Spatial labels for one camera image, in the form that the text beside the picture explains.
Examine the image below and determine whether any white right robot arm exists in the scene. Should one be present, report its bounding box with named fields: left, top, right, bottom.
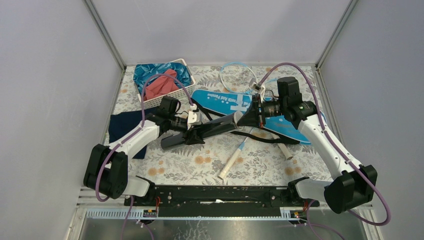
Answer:
left=237, top=77, right=378, bottom=214

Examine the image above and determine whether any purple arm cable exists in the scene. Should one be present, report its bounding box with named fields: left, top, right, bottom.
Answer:
left=95, top=73, right=198, bottom=203
left=256, top=62, right=392, bottom=227

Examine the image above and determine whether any floral patterned table mat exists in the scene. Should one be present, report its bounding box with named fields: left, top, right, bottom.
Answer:
left=112, top=65, right=332, bottom=186

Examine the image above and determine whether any blue racket cover bag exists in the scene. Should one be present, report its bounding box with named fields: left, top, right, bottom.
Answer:
left=192, top=90, right=329, bottom=147

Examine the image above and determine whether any salmon pink towel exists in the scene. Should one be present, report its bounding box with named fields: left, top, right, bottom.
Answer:
left=143, top=75, right=179, bottom=101

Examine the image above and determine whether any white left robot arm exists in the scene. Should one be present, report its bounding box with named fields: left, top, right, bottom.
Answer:
left=83, top=96, right=202, bottom=206

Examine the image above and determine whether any white plastic tube cap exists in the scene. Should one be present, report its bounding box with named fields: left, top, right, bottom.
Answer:
left=232, top=111, right=243, bottom=129

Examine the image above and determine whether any white perforated plastic basket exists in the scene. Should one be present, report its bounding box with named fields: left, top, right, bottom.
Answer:
left=138, top=58, right=196, bottom=101

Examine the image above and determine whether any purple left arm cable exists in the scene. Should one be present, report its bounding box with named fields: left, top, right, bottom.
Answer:
left=95, top=73, right=198, bottom=203

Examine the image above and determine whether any black shuttlecock tube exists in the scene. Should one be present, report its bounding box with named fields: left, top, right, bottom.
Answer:
left=160, top=113, right=238, bottom=150

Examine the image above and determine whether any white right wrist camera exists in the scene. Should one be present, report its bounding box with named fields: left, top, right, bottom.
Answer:
left=249, top=78, right=266, bottom=102

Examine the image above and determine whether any navy blue cloth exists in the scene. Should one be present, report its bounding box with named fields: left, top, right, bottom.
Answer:
left=103, top=110, right=161, bottom=164

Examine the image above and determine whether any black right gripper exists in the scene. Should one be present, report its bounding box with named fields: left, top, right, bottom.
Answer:
left=237, top=93, right=287, bottom=128

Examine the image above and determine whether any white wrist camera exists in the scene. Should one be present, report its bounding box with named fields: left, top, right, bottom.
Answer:
left=187, top=109, right=203, bottom=130
left=249, top=78, right=266, bottom=102

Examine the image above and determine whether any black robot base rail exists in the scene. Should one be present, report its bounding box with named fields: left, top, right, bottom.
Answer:
left=124, top=184, right=320, bottom=218

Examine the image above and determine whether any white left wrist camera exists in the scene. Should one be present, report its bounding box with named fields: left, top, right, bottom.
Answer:
left=187, top=109, right=203, bottom=130

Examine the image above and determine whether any teal leaf-patterned cloth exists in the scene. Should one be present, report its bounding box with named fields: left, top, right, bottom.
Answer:
left=133, top=62, right=192, bottom=93

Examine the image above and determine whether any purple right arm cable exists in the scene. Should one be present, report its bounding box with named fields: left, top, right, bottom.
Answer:
left=256, top=62, right=392, bottom=227

